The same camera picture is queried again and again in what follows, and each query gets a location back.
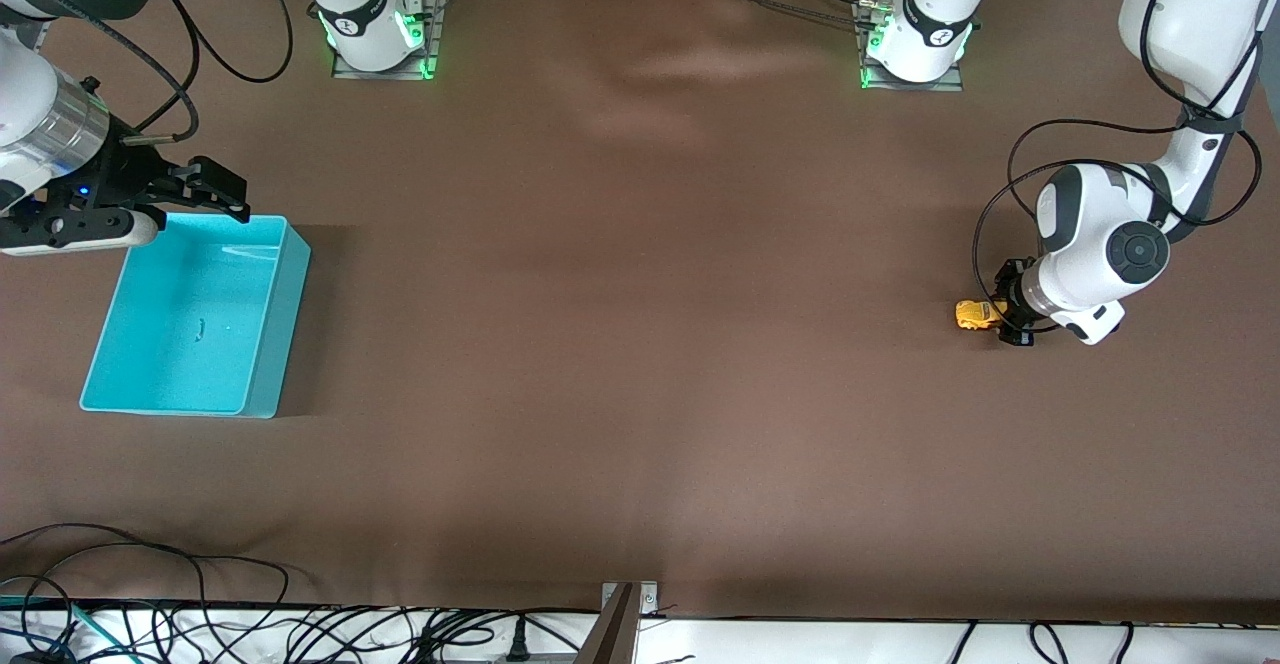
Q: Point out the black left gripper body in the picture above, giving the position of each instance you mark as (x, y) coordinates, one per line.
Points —
(1011, 297)

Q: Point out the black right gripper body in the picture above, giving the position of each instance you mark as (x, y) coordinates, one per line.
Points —
(128, 176)

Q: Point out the yellow beetle toy car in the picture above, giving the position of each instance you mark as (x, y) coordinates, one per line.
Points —
(972, 316)

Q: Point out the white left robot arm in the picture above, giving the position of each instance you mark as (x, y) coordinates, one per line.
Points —
(1100, 244)

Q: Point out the turquoise plastic bin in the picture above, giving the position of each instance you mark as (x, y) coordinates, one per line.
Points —
(180, 324)

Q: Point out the brown table cloth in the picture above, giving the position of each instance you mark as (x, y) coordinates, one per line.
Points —
(640, 344)

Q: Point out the grey power strip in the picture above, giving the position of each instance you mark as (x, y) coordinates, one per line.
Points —
(470, 658)

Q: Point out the black power plug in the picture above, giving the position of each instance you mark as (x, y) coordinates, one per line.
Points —
(517, 644)

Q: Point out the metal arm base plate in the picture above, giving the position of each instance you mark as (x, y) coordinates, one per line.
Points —
(955, 82)
(436, 34)

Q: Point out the metal bracket plate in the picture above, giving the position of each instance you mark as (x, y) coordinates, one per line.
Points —
(648, 599)

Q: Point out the grey metal camera post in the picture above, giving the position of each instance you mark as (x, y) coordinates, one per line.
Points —
(610, 639)

